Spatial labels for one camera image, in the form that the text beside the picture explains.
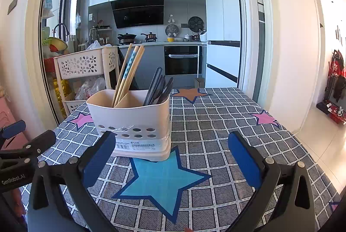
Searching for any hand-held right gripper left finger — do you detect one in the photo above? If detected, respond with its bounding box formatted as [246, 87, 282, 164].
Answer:
[28, 131, 120, 232]

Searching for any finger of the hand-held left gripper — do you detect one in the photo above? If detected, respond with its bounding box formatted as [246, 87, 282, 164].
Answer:
[0, 129, 57, 168]
[0, 120, 27, 142]

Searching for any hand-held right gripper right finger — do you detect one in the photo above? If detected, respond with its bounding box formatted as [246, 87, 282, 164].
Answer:
[225, 130, 317, 232]

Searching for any white plastic utensil holder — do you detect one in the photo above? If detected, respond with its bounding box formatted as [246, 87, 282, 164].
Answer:
[86, 89, 172, 162]

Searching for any dark metal spoon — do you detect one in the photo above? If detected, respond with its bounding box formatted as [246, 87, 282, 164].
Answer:
[157, 77, 174, 105]
[150, 75, 166, 105]
[143, 67, 163, 107]
[155, 82, 168, 105]

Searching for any pink object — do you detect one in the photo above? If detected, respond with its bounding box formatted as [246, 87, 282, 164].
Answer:
[0, 95, 21, 151]

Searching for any grey checkered star tablecloth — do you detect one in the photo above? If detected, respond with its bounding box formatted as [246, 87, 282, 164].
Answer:
[20, 87, 342, 232]

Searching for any gold tinsel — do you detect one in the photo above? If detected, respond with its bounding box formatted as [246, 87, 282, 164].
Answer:
[53, 78, 71, 103]

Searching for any clear bag with red contents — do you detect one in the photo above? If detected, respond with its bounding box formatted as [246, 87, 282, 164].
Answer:
[75, 77, 106, 101]

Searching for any white plastic storage cart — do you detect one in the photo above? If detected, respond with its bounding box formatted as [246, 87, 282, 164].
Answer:
[53, 45, 119, 116]

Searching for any colourful bowls stack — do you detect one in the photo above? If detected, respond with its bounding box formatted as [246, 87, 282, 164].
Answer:
[42, 37, 68, 55]

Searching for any steel kitchen faucet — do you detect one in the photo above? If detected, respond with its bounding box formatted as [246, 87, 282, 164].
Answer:
[53, 23, 70, 40]

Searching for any white plastic bag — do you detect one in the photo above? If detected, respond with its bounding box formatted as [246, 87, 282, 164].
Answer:
[86, 40, 112, 51]

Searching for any grey kitchen counter cabinet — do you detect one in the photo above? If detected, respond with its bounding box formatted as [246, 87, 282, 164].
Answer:
[117, 41, 207, 88]

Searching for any black built-in oven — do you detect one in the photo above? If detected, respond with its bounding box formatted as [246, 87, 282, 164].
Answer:
[164, 45, 199, 76]

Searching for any red black bag pile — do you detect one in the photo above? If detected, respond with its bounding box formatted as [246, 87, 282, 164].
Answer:
[316, 50, 346, 124]

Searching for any metal spice rack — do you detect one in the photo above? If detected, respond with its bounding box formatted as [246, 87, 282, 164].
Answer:
[89, 25, 112, 46]

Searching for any black wok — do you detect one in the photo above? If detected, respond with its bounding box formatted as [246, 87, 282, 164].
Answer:
[117, 33, 137, 42]

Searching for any white refrigerator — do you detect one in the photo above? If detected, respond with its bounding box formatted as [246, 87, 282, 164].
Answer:
[205, 0, 242, 89]

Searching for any black round pan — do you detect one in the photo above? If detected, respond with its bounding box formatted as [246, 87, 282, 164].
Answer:
[188, 16, 205, 32]

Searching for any round steel lid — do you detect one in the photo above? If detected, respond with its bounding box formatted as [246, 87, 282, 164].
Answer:
[165, 24, 179, 37]

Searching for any black range hood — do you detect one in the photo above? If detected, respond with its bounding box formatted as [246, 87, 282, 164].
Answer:
[111, 0, 165, 29]

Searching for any grey wall panel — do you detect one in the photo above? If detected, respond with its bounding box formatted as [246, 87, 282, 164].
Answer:
[8, 0, 19, 15]

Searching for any steel pot with handle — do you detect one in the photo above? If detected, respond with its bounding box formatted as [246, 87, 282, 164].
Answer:
[141, 32, 158, 42]

